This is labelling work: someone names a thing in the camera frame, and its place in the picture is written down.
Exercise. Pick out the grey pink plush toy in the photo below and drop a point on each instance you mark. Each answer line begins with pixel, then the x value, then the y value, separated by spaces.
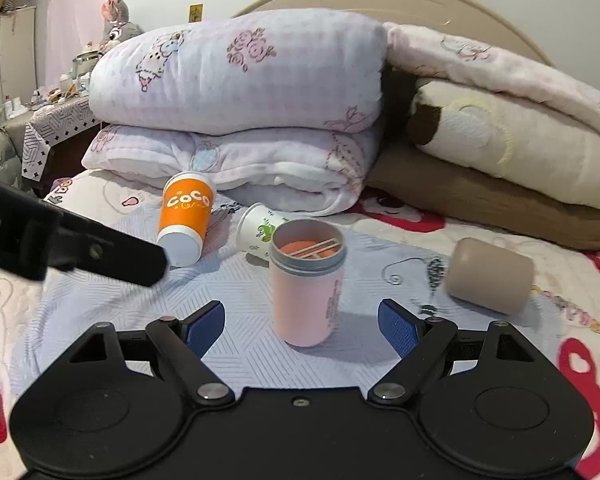
pixel 117 17

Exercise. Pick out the white cabinet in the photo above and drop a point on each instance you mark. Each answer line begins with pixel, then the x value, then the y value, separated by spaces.
pixel 10 55

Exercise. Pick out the side table patterned cloth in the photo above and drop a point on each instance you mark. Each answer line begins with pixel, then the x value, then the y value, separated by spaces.
pixel 55 122

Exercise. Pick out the brown folded blanket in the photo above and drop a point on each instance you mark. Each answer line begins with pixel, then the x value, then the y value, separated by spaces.
pixel 480 200

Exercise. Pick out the beige bed headboard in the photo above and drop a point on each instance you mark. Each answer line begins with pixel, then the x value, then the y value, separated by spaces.
pixel 420 5

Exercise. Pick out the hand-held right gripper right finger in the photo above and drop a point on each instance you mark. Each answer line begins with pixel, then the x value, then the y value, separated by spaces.
pixel 397 330

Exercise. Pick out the cream blanket brown patch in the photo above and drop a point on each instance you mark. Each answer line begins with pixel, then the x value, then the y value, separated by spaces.
pixel 505 145

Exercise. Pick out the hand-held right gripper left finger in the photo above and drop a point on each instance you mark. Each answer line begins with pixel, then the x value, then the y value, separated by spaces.
pixel 205 327

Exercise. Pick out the white paper cup green print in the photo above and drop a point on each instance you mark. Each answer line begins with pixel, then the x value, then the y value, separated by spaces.
pixel 257 232

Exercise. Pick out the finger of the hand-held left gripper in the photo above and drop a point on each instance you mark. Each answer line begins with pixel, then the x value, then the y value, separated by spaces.
pixel 120 260

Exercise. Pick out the pink curtain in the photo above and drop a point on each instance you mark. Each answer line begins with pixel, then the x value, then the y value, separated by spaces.
pixel 77 15

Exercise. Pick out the orange paper cup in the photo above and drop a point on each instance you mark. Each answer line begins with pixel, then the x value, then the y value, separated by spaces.
pixel 187 210

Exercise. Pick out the light blue bed mat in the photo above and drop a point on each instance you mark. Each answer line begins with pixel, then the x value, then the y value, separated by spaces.
pixel 240 310

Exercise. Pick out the beige cup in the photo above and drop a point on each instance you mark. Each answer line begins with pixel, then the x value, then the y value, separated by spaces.
pixel 487 275

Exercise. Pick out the pink cup grey rim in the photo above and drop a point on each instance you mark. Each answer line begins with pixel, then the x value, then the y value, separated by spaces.
pixel 307 300

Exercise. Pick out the folded white purple quilt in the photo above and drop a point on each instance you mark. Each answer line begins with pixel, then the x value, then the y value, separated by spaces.
pixel 240 95

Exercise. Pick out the yellow wall sticker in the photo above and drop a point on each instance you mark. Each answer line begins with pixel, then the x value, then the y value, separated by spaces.
pixel 195 12

